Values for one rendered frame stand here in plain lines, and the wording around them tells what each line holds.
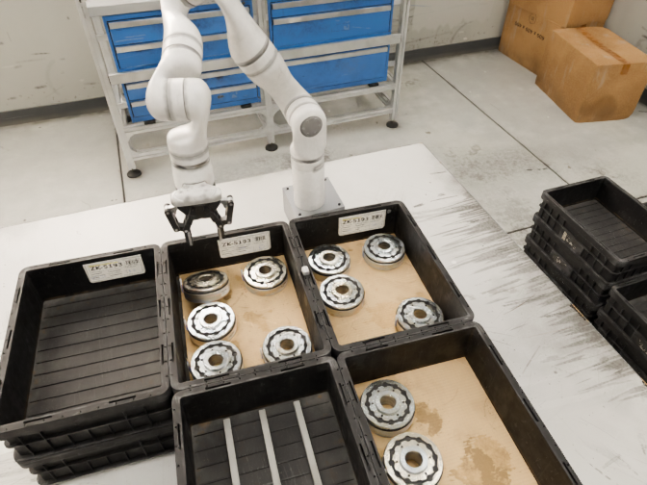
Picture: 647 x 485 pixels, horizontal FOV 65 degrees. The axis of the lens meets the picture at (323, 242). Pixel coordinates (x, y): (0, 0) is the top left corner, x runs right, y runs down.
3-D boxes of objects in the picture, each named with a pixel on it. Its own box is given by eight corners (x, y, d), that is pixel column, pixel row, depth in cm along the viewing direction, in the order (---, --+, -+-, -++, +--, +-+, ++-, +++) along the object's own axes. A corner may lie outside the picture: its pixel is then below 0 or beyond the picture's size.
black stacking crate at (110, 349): (40, 303, 119) (21, 269, 111) (169, 278, 125) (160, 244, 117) (14, 467, 91) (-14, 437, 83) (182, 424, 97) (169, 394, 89)
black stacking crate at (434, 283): (290, 255, 131) (288, 221, 123) (396, 234, 137) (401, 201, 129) (333, 386, 103) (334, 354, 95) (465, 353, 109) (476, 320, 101)
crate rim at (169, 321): (162, 249, 118) (160, 242, 117) (287, 226, 124) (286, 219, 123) (173, 399, 90) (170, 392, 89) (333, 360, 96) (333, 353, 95)
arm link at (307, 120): (328, 107, 124) (329, 163, 137) (315, 89, 130) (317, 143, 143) (293, 114, 122) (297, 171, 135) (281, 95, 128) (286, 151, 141)
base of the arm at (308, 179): (289, 195, 152) (285, 148, 139) (317, 186, 155) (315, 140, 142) (301, 214, 146) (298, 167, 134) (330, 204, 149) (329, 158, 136)
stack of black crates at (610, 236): (509, 273, 217) (540, 191, 186) (566, 257, 225) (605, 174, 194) (572, 346, 190) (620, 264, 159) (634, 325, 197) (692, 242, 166)
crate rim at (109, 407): (24, 274, 112) (19, 268, 111) (162, 249, 118) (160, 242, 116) (-11, 444, 84) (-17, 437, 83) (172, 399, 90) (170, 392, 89)
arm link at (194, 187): (171, 209, 91) (165, 181, 86) (169, 173, 98) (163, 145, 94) (222, 201, 92) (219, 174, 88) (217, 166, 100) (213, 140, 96)
